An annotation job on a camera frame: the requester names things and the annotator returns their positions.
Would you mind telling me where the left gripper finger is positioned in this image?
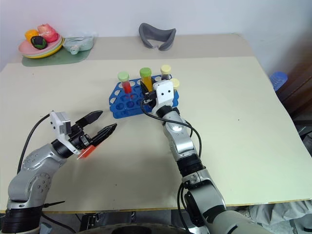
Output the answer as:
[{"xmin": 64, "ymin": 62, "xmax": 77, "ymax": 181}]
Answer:
[
  {"xmin": 75, "ymin": 110, "xmax": 104, "ymax": 128},
  {"xmin": 91, "ymin": 123, "xmax": 118, "ymax": 147}
]

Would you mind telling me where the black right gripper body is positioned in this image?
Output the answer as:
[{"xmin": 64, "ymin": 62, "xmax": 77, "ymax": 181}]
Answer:
[{"xmin": 141, "ymin": 90, "xmax": 157, "ymax": 109}]

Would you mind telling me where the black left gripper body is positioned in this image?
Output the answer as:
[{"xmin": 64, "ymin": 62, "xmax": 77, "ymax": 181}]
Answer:
[{"xmin": 69, "ymin": 123, "xmax": 95, "ymax": 152}]

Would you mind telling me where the orange tube with green cap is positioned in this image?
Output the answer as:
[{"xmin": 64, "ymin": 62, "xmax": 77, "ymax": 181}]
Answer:
[{"xmin": 139, "ymin": 67, "xmax": 153, "ymax": 92}]

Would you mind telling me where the loose red test tube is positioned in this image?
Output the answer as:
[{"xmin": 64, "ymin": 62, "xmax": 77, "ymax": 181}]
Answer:
[{"xmin": 77, "ymin": 145, "xmax": 96, "ymax": 160}]

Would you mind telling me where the blue test tube rack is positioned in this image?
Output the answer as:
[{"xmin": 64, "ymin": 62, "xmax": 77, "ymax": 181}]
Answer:
[{"xmin": 108, "ymin": 76, "xmax": 181, "ymax": 119}]

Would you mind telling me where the yellow capped test tube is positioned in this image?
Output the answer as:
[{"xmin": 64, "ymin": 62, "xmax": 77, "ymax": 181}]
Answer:
[{"xmin": 170, "ymin": 78, "xmax": 180, "ymax": 94}]

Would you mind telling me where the red tube with green cap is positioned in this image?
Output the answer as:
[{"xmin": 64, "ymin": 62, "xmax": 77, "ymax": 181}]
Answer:
[{"xmin": 117, "ymin": 72, "xmax": 133, "ymax": 95}]

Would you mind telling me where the dark tube with yellow cap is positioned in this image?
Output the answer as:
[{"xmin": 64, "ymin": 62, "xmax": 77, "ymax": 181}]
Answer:
[{"xmin": 160, "ymin": 64, "xmax": 173, "ymax": 81}]

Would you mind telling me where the grey headset face pad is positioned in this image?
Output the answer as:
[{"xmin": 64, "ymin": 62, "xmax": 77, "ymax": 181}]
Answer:
[{"xmin": 138, "ymin": 22, "xmax": 177, "ymax": 52}]

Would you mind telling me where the green table mat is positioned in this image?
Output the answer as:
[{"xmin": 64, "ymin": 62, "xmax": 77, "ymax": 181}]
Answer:
[{"xmin": 21, "ymin": 36, "xmax": 95, "ymax": 67}]

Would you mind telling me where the black zip tie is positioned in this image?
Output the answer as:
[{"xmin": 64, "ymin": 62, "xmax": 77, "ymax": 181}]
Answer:
[{"xmin": 43, "ymin": 200, "xmax": 66, "ymax": 209}]

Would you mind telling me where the yellow plate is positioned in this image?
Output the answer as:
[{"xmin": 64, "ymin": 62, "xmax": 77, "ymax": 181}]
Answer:
[{"xmin": 23, "ymin": 38, "xmax": 64, "ymax": 59}]

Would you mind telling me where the clear plastic bag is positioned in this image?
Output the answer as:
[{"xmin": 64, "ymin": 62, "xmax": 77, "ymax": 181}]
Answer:
[{"xmin": 62, "ymin": 32, "xmax": 98, "ymax": 55}]

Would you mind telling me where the stack of coloured plates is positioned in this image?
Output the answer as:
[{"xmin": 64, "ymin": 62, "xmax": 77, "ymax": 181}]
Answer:
[{"xmin": 21, "ymin": 36, "xmax": 63, "ymax": 58}]

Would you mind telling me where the black and green toy fruit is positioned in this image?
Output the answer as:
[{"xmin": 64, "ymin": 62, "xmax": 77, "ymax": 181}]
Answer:
[{"xmin": 30, "ymin": 36, "xmax": 48, "ymax": 50}]

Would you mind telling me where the pink plate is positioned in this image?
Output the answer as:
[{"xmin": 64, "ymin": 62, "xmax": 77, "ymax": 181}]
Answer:
[{"xmin": 19, "ymin": 36, "xmax": 60, "ymax": 56}]

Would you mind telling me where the yellow orange toy fruit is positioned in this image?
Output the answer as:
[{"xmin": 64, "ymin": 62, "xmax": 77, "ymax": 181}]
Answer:
[{"xmin": 24, "ymin": 29, "xmax": 41, "ymax": 41}]

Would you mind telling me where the blue water bottle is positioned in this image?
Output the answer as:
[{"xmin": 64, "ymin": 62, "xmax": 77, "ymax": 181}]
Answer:
[{"xmin": 269, "ymin": 71, "xmax": 289, "ymax": 92}]

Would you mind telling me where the dark brown furniture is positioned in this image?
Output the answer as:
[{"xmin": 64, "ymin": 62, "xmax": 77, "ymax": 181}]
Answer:
[{"xmin": 277, "ymin": 24, "xmax": 312, "ymax": 117}]

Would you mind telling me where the grey cloth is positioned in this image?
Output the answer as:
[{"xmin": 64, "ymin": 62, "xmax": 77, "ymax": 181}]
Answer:
[{"xmin": 225, "ymin": 198, "xmax": 312, "ymax": 234}]

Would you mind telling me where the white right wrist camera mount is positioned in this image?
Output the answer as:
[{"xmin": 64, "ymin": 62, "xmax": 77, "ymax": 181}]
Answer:
[{"xmin": 152, "ymin": 79, "xmax": 176, "ymax": 114}]

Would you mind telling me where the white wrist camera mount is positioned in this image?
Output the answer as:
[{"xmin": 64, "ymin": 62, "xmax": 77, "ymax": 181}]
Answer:
[
  {"xmin": 50, "ymin": 111, "xmax": 81, "ymax": 156},
  {"xmin": 152, "ymin": 79, "xmax": 176, "ymax": 114}
]

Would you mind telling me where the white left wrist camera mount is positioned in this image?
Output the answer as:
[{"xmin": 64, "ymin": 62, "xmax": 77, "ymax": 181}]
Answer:
[{"xmin": 50, "ymin": 111, "xmax": 81, "ymax": 156}]

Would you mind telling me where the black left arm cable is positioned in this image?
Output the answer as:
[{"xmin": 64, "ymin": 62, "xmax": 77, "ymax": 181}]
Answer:
[{"xmin": 17, "ymin": 114, "xmax": 52, "ymax": 175}]

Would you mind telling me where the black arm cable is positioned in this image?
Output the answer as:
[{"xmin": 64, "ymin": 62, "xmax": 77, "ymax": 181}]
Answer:
[
  {"xmin": 17, "ymin": 114, "xmax": 52, "ymax": 175},
  {"xmin": 140, "ymin": 98, "xmax": 203, "ymax": 234}
]

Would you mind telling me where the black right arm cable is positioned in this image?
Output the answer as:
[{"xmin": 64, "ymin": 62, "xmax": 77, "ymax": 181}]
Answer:
[{"xmin": 140, "ymin": 98, "xmax": 203, "ymax": 234}]

